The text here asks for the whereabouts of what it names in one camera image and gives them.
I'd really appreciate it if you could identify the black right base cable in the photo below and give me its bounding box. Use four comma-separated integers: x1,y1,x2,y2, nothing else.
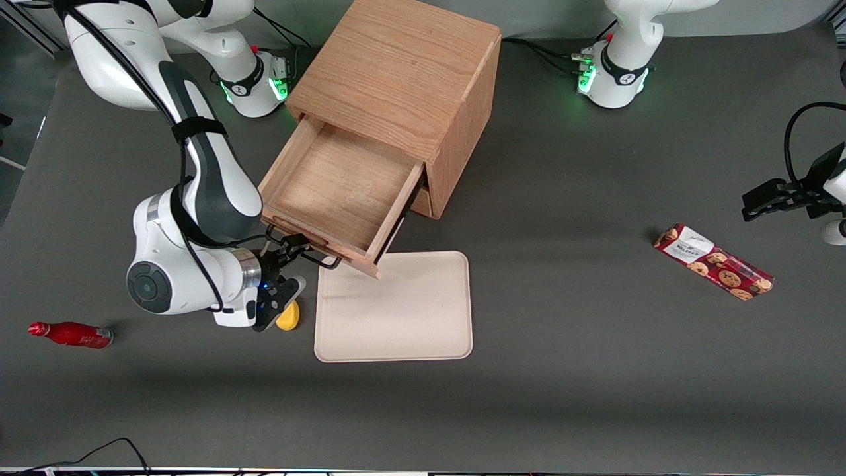
252,7,315,51

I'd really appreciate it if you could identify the red cookie package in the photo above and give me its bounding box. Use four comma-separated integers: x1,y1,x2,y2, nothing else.
653,223,775,302

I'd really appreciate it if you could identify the black left base cable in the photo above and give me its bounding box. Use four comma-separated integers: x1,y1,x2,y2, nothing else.
501,36,596,77

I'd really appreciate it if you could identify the black base cable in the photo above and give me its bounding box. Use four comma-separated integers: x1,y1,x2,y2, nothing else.
501,36,596,77
252,7,315,51

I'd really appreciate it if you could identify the dark metal drawer handle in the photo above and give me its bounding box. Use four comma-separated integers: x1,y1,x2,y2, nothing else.
266,225,344,271

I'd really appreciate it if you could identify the red bottle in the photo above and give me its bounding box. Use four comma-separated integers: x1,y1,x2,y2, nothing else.
28,321,114,350

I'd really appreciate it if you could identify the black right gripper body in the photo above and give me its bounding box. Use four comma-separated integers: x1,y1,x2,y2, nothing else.
258,243,293,293

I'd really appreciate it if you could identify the beige plastic tray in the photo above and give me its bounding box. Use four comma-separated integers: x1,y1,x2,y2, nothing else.
314,251,474,363

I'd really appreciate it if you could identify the wooden drawer cabinet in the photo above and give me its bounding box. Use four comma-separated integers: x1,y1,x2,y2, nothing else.
286,0,502,220

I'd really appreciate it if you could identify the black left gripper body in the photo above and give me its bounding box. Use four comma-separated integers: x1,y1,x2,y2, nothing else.
783,153,845,220

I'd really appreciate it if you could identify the black cable at table edge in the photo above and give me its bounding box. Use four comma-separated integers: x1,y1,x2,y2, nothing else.
0,437,153,476

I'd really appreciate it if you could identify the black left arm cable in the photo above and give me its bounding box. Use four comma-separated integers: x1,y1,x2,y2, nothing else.
783,102,846,187

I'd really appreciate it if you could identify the wooden drawer with handle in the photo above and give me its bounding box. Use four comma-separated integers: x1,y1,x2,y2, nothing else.
408,186,434,219
258,114,426,280

